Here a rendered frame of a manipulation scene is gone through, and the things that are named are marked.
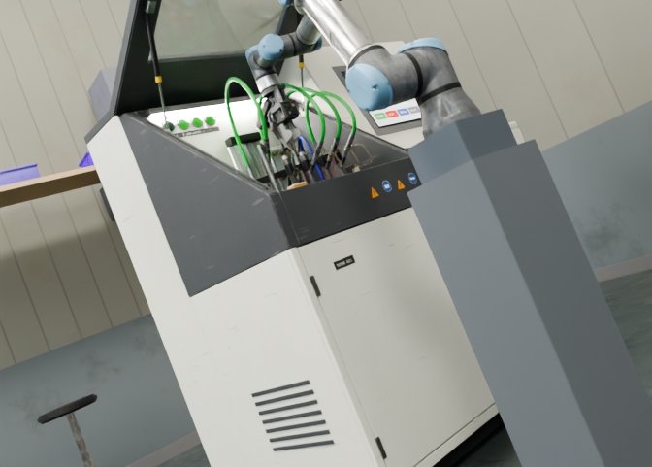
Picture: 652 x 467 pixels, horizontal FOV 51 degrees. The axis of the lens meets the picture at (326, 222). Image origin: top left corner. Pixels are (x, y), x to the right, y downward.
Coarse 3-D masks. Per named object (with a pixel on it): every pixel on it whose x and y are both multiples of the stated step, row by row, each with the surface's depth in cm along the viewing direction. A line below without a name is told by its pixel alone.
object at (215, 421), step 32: (96, 128) 247; (96, 160) 252; (128, 160) 236; (128, 192) 241; (128, 224) 247; (160, 224) 232; (160, 256) 236; (160, 288) 241; (160, 320) 246; (192, 320) 231; (192, 352) 236; (192, 384) 241; (192, 416) 246; (224, 416) 231; (224, 448) 236
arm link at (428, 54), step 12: (408, 48) 168; (420, 48) 167; (432, 48) 167; (420, 60) 165; (432, 60) 166; (444, 60) 167; (420, 72) 164; (432, 72) 166; (444, 72) 166; (420, 84) 165; (432, 84) 166; (444, 84) 166; (420, 96) 169
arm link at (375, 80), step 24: (288, 0) 182; (312, 0) 177; (336, 0) 176; (336, 24) 172; (336, 48) 172; (360, 48) 167; (384, 48) 167; (360, 72) 161; (384, 72) 161; (408, 72) 163; (360, 96) 165; (384, 96) 162; (408, 96) 166
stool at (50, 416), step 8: (80, 400) 342; (88, 400) 344; (56, 408) 360; (64, 408) 337; (72, 408) 337; (80, 408) 340; (40, 416) 343; (48, 416) 336; (56, 416) 335; (72, 416) 348; (72, 424) 347; (72, 432) 348; (80, 432) 348; (80, 440) 347; (80, 448) 346; (88, 456) 347; (88, 464) 346
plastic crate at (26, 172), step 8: (16, 168) 390; (24, 168) 393; (32, 168) 395; (0, 176) 385; (8, 176) 387; (16, 176) 390; (24, 176) 392; (32, 176) 394; (40, 176) 397; (0, 184) 384
